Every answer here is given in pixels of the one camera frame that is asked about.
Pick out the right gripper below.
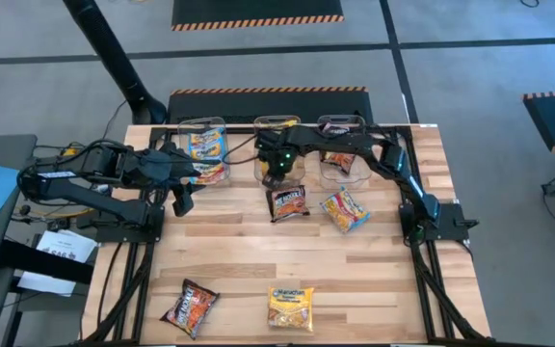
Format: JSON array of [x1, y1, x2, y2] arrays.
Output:
[[262, 132, 298, 191]]

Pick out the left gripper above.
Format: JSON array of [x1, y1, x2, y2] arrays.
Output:
[[140, 142, 202, 218]]

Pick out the blue yellow noodle packet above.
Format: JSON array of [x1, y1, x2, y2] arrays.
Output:
[[190, 160, 230, 187], [188, 127, 225, 147], [189, 143, 225, 164], [319, 186, 372, 234]]

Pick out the yellow creamy chicken noodle packet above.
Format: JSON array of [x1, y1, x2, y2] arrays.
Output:
[[256, 118, 301, 132], [266, 286, 316, 334]]

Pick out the clear plastic bin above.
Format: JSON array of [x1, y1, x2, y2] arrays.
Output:
[[252, 114, 306, 187], [316, 114, 373, 190], [177, 116, 231, 188]]

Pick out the white paper sheet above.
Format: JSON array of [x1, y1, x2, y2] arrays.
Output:
[[15, 270, 80, 297], [35, 228, 99, 264]]

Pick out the black stand pole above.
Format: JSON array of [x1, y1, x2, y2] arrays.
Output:
[[62, 0, 169, 125]]

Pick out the black flat bar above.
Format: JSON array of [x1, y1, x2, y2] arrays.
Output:
[[0, 238, 96, 286]]

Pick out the grey side desk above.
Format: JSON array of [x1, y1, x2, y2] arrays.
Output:
[[0, 133, 39, 347]]

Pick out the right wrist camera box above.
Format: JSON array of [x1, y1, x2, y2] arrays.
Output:
[[254, 133, 273, 163]]

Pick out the black looped camera cable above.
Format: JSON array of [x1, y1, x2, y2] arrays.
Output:
[[222, 134, 259, 165]]

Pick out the yellow floor cable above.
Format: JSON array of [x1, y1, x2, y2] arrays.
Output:
[[16, 205, 93, 219]]

